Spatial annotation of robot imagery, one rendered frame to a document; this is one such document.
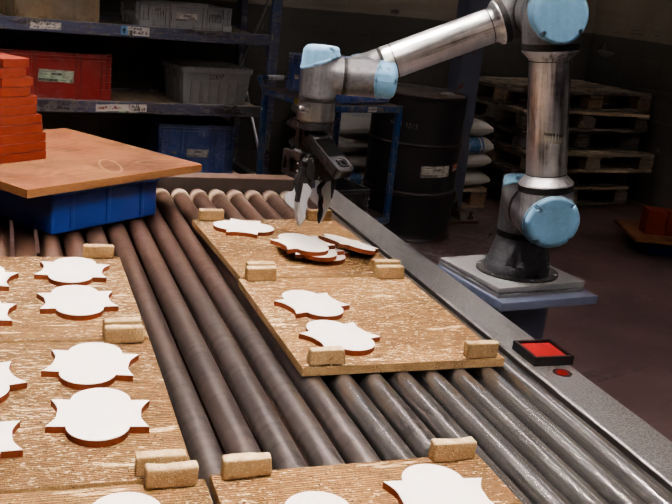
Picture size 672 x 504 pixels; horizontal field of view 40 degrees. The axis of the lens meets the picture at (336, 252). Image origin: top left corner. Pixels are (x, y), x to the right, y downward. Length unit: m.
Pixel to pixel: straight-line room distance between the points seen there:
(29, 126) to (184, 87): 3.78
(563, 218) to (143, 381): 1.00
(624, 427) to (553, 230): 0.64
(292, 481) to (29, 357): 0.48
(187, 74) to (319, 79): 4.07
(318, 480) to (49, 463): 0.31
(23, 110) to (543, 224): 1.15
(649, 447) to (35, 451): 0.83
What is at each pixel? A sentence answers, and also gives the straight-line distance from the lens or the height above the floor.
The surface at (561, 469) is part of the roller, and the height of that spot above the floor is 0.92.
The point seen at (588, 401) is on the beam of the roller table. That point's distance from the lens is 1.51.
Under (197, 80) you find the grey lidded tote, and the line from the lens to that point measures 5.94.
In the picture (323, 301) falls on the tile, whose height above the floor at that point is 0.95.
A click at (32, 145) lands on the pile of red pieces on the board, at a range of 2.20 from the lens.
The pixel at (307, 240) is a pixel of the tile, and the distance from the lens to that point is 1.96.
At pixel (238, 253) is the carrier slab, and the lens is 1.94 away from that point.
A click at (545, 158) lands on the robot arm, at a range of 1.97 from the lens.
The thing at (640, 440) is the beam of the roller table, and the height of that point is 0.92.
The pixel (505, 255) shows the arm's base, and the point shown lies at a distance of 2.14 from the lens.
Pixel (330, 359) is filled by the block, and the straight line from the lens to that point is 1.43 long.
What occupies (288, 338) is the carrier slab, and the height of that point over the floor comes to 0.94.
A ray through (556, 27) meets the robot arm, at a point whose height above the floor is 1.45.
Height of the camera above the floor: 1.51
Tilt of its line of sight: 17 degrees down
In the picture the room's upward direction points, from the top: 6 degrees clockwise
